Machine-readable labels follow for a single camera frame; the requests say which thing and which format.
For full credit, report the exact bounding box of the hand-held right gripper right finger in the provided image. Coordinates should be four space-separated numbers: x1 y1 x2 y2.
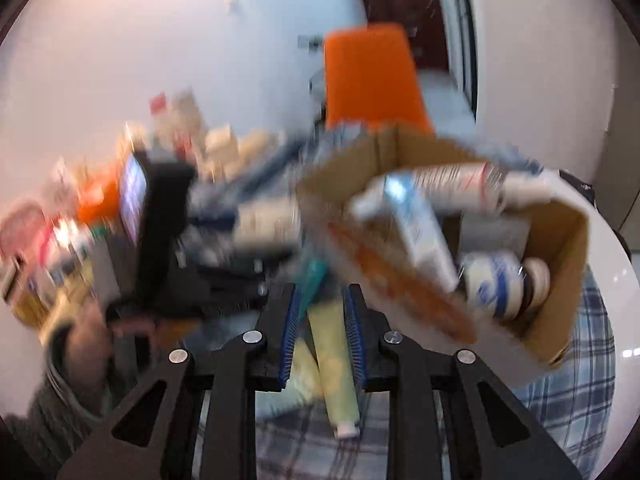
342 282 583 480

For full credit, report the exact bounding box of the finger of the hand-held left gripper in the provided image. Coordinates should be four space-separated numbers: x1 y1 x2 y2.
175 247 301 322
190 142 307 231

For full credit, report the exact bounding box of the yellow-green tube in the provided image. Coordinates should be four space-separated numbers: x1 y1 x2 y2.
299 255 361 440

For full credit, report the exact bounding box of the pile of assorted packets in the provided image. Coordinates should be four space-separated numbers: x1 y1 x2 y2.
0 87 283 331

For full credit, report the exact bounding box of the white tube with red print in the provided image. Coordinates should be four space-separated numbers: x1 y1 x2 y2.
352 159 553 216

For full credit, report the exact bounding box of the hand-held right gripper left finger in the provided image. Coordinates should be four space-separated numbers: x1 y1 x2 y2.
57 282 303 480

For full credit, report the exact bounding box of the white and blue jar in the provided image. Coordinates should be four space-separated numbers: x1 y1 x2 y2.
457 251 527 320

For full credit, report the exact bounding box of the white packet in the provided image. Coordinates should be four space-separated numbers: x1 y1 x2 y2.
235 197 302 253

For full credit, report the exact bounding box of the white tape roll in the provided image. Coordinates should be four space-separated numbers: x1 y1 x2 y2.
520 257 552 312

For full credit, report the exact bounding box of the person's left hand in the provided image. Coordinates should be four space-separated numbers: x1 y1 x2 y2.
107 310 157 340

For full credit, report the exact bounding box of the white and blue carton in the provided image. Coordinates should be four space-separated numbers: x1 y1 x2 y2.
382 172 462 293

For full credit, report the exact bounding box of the orange chair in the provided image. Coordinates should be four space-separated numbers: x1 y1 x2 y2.
323 23 436 135

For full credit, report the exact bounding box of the orange snack packet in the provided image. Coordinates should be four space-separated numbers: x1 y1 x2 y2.
322 220 478 347

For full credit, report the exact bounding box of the dark brown door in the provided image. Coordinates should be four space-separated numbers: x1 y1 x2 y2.
351 0 452 73

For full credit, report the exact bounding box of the blue plaid blanket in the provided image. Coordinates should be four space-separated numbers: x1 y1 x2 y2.
252 260 617 480

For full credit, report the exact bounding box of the cardboard box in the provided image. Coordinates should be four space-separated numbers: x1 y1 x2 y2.
296 126 592 387

